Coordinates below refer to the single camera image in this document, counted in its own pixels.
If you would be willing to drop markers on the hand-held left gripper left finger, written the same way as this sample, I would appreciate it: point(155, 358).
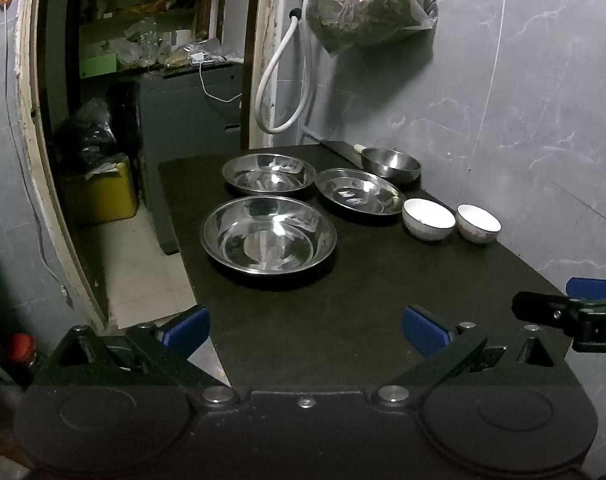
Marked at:
point(188, 331)

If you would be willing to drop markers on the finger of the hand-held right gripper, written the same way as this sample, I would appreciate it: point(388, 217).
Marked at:
point(543, 310)
point(595, 287)

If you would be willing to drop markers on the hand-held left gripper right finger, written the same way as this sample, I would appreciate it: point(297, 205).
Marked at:
point(425, 334)

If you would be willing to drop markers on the white ceramic bowl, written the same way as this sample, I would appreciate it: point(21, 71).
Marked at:
point(478, 222)
point(428, 217)

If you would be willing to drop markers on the large steel bowl front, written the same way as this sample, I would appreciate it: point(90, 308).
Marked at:
point(268, 232)

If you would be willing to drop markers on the steel plate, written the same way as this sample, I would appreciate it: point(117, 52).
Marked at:
point(358, 190)

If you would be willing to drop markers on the yellow bin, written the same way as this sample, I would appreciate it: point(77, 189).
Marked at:
point(103, 192)

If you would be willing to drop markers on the small red object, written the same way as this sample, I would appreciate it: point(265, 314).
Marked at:
point(22, 349)

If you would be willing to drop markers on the small cream cylinder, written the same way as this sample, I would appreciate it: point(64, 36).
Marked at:
point(359, 148)

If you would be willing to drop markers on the grey metal sheet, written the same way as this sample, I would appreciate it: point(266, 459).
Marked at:
point(340, 152)

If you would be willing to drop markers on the dark grey cabinet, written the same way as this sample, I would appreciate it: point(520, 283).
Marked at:
point(183, 130)

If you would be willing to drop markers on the black plastic bag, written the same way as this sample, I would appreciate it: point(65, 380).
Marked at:
point(85, 132)

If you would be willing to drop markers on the green box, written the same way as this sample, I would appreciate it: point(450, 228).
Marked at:
point(98, 66)

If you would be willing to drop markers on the cluttered wooden shelf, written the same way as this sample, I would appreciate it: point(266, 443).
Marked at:
point(148, 15)

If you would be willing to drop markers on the clear bag of dried goods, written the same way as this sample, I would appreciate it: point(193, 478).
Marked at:
point(368, 5)

